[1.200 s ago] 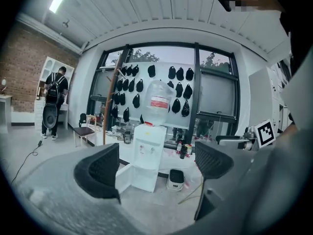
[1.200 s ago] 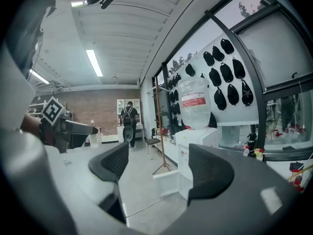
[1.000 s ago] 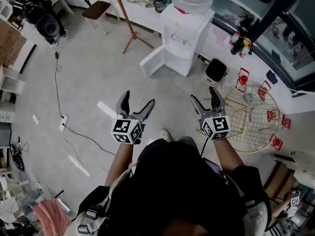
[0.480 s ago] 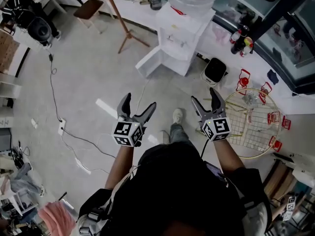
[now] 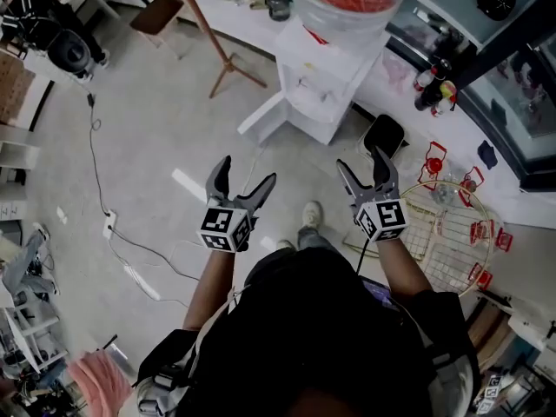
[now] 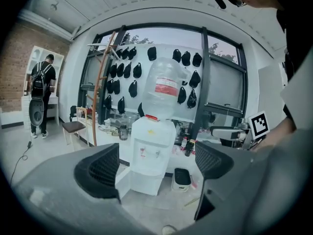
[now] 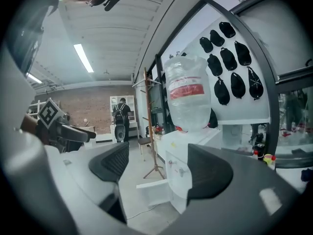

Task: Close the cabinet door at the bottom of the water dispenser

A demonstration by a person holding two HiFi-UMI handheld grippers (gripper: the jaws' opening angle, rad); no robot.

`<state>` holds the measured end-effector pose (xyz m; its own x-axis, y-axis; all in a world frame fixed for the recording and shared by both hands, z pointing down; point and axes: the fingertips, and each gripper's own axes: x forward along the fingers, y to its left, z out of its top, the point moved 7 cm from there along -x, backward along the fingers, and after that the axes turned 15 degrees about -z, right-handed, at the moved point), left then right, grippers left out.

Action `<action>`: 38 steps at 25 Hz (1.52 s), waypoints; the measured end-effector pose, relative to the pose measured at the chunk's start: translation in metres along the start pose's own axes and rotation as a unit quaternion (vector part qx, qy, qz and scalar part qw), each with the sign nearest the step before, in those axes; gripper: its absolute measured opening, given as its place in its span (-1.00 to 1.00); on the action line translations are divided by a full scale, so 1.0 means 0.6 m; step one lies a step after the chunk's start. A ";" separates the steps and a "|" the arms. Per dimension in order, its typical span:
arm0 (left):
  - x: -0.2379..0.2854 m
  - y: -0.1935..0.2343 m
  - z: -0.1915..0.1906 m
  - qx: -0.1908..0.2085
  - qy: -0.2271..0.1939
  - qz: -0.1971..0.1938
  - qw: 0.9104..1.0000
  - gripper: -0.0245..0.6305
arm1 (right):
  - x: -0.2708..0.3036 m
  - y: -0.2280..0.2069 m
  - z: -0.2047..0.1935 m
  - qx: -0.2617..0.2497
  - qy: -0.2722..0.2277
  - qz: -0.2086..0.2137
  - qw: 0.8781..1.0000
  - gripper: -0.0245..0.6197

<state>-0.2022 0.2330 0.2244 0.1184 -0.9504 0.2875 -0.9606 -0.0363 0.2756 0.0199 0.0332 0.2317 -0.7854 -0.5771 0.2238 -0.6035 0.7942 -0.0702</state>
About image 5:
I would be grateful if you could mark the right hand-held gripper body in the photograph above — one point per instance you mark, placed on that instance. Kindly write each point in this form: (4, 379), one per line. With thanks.
(391, 220)

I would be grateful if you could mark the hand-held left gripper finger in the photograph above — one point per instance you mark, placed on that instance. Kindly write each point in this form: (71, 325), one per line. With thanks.
(256, 198)
(217, 185)

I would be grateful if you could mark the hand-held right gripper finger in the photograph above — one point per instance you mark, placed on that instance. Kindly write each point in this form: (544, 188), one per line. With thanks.
(384, 172)
(349, 183)

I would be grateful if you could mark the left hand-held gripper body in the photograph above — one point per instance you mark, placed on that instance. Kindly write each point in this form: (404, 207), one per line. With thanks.
(217, 224)

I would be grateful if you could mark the white water dispenser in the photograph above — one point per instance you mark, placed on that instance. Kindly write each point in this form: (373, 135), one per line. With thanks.
(313, 107)

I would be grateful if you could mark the person's right forearm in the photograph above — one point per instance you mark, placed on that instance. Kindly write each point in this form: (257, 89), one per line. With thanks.
(401, 267)

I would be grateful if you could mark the person's left forearm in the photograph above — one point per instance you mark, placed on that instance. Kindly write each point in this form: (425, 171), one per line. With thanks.
(208, 285)

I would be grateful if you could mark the white trash bin black liner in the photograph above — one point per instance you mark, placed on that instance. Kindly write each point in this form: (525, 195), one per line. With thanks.
(384, 135)

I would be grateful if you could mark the red-framed glass jar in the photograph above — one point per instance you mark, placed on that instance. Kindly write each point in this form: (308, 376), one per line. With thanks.
(505, 240)
(430, 165)
(482, 278)
(469, 185)
(480, 233)

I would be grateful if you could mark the person's right shoe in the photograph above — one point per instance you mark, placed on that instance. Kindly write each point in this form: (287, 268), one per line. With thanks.
(313, 213)

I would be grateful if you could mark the person's shoe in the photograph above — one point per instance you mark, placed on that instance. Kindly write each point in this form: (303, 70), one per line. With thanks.
(285, 244)
(313, 213)

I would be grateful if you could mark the person's left shoe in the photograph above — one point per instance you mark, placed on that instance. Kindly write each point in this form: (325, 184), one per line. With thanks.
(285, 244)

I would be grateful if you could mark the person's blue jeans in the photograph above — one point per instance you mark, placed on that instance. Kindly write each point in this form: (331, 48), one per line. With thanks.
(313, 237)

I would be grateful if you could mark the small screen device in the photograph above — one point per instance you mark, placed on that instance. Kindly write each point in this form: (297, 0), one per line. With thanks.
(378, 293)

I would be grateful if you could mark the dark glass bottle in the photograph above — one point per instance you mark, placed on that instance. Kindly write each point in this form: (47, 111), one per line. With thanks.
(430, 96)

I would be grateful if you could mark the clear plastic bag red print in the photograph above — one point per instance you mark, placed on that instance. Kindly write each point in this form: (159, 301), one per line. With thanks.
(397, 74)

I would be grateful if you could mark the clear bottle red label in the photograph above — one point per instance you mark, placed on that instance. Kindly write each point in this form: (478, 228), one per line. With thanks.
(422, 81)

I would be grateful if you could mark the bottle with yellow cap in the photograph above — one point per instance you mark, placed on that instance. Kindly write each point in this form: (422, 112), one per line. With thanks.
(447, 89)

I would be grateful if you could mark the dark cloth pouch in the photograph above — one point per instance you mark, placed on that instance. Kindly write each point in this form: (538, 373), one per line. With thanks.
(487, 154)

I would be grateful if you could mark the white power strip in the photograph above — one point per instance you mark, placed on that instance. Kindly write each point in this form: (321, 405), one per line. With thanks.
(109, 224)

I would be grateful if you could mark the person's black shirt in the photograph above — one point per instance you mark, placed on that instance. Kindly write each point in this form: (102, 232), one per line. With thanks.
(313, 328)

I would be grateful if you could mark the wooden coat stand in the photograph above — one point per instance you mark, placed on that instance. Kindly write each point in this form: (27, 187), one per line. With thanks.
(203, 20)

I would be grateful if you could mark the wooden chair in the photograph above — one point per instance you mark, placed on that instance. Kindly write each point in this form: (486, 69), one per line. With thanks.
(156, 13)

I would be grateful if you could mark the dark glass jar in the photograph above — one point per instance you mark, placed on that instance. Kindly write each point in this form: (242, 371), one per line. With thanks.
(279, 7)

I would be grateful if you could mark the pink cloth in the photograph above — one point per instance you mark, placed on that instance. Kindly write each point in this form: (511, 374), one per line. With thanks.
(100, 385)

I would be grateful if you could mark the white shelf unit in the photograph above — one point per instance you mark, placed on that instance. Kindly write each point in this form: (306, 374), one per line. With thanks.
(13, 154)

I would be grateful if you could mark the white metal rack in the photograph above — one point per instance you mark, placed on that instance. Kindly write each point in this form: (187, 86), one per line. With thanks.
(26, 319)

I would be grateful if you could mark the black window frame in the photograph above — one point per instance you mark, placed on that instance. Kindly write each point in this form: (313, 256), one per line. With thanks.
(499, 54)

